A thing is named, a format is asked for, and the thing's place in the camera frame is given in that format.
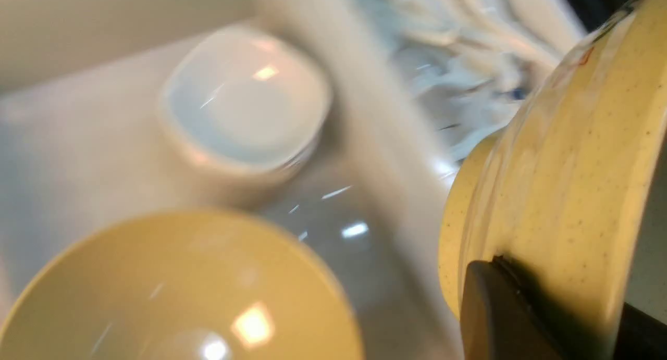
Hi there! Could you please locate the stack of yellow bowls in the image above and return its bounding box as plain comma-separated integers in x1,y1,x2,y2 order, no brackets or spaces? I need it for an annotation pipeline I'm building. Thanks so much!
2,210,365,359

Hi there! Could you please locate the yellow noodle bowl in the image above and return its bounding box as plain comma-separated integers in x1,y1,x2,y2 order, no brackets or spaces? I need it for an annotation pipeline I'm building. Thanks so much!
438,0,666,359

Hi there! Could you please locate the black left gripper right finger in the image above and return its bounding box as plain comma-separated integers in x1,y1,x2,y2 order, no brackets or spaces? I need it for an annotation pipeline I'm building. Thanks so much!
613,303,666,359

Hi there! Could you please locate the white spoons pile in bin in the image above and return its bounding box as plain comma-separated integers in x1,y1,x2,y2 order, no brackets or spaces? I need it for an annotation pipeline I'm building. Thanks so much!
357,0,586,161

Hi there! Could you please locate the stack of white sauce dishes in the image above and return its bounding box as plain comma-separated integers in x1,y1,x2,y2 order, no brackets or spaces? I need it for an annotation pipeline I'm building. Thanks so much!
155,23,334,207

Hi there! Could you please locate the large white plastic tub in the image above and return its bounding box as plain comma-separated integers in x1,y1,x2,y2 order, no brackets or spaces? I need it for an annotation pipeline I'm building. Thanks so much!
2,0,464,359

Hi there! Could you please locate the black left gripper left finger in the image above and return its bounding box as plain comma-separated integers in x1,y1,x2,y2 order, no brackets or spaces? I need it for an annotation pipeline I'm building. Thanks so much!
460,256,572,359

